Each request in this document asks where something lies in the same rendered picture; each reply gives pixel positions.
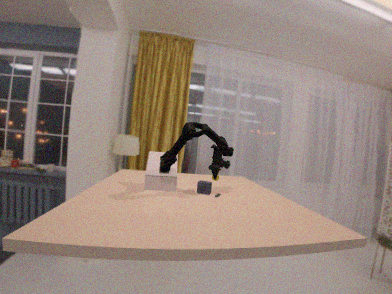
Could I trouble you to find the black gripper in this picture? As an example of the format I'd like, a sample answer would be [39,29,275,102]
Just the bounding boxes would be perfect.
[209,155,223,180]

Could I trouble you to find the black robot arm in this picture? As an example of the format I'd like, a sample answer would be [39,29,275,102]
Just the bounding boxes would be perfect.
[159,122,234,174]

